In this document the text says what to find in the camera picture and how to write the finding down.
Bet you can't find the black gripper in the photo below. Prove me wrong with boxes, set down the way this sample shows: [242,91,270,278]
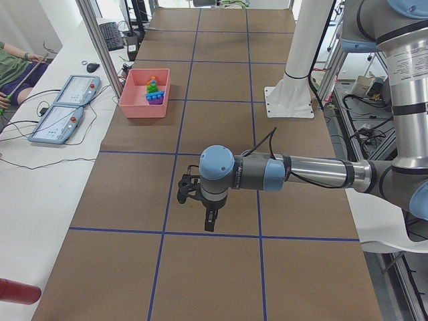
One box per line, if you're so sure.
[177,165,227,232]

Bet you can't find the purple toy block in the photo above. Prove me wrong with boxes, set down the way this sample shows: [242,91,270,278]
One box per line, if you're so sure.
[148,98,164,105]

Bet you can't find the long blue toy block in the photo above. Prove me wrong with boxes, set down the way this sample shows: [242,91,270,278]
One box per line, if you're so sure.
[145,91,165,102]

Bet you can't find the orange toy block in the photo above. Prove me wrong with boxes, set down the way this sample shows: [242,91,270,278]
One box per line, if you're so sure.
[146,76,158,86]

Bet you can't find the green toy block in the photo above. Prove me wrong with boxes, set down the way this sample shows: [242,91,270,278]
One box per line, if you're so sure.
[146,80,159,94]

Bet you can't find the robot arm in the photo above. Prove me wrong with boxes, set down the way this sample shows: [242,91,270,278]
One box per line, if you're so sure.
[155,9,357,239]

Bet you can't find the pink plastic box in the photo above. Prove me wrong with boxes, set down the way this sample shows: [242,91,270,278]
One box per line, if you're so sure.
[119,68,171,118]

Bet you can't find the lower teach pendant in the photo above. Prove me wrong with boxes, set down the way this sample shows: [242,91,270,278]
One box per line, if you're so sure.
[27,104,84,144]

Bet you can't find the teach pendant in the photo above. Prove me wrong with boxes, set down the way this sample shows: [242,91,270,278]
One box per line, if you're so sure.
[27,104,84,144]
[54,75,101,106]

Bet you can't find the upper teach pendant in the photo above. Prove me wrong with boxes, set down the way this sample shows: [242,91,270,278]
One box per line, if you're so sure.
[54,75,101,106]

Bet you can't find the black computer mouse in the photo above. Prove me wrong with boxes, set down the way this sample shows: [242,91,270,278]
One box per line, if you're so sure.
[86,63,100,74]

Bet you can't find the black keyboard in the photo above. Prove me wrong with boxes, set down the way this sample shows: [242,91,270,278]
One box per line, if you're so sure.
[99,21,124,51]

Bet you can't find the red cylinder bottle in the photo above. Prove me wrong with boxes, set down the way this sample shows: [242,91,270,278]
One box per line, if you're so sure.
[1,278,41,305]

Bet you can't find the seated person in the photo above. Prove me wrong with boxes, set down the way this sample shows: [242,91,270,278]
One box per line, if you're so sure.
[1,42,49,112]

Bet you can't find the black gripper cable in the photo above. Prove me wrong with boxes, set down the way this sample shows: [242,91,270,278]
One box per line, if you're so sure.
[242,126,345,189]

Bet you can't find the aluminium frame post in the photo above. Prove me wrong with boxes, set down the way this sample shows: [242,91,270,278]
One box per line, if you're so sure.
[76,0,123,100]

